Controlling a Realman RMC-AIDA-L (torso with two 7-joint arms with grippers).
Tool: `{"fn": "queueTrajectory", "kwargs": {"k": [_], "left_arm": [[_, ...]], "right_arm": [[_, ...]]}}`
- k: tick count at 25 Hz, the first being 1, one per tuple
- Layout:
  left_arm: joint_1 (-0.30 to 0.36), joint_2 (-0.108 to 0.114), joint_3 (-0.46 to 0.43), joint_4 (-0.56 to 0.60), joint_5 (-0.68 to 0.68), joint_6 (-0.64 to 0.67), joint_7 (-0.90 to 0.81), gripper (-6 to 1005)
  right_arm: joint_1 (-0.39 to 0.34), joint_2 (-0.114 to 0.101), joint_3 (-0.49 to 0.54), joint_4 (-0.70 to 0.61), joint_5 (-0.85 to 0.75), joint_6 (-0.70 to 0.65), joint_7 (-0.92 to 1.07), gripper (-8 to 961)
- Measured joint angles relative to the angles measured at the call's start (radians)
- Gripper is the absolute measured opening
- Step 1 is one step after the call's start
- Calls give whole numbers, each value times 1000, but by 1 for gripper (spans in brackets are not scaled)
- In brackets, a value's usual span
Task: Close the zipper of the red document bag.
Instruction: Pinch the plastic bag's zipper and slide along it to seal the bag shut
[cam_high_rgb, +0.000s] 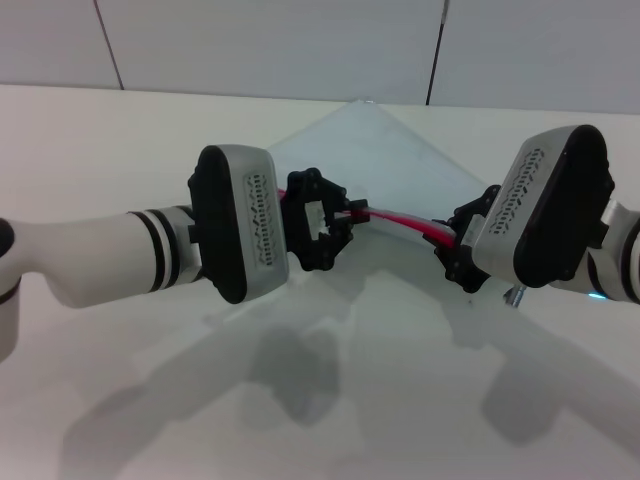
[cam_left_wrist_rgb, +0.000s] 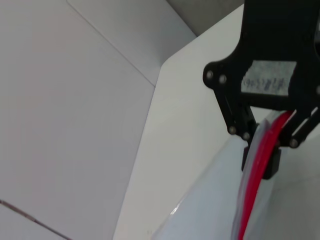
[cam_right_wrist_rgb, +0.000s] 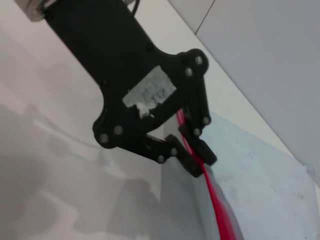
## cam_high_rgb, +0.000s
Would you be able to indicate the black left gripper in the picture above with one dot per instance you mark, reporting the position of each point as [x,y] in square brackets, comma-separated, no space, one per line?
[300,225]

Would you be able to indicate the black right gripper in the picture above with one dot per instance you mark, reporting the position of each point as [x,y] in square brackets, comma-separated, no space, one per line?
[467,240]

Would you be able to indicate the clear red-zip document bag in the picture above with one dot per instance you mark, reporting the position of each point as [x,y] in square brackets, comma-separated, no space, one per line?
[375,160]

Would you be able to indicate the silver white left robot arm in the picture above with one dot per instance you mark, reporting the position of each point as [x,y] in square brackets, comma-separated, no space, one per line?
[100,255]

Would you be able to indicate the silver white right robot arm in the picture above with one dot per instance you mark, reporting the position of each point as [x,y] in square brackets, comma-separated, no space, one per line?
[620,250]

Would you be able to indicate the light blue paper sheet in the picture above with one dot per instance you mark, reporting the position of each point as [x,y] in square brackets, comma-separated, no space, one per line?
[370,140]

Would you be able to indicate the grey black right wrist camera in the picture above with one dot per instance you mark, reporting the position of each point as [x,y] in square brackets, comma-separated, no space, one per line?
[545,210]

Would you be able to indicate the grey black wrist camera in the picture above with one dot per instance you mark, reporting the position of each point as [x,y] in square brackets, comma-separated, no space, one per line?
[235,225]
[545,210]

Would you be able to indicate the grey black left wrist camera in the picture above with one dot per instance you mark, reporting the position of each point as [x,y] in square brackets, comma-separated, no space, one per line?
[235,225]

